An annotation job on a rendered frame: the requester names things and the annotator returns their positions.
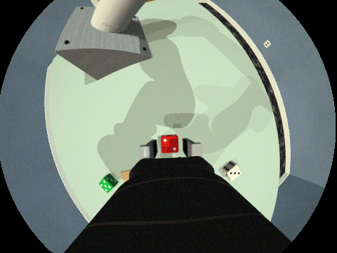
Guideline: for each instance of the white die with black pips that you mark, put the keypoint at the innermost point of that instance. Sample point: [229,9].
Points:
[231,170]

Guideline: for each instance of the red die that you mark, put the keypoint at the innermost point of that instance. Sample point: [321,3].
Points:
[169,144]

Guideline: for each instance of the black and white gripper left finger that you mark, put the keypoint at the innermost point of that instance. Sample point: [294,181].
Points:
[149,150]

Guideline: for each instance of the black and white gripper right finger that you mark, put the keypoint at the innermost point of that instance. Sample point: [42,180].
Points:
[190,148]

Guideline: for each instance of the green die with white pips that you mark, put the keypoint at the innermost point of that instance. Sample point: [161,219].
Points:
[108,183]

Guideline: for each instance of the tan flat mat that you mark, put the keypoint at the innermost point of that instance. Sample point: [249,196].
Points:
[124,175]

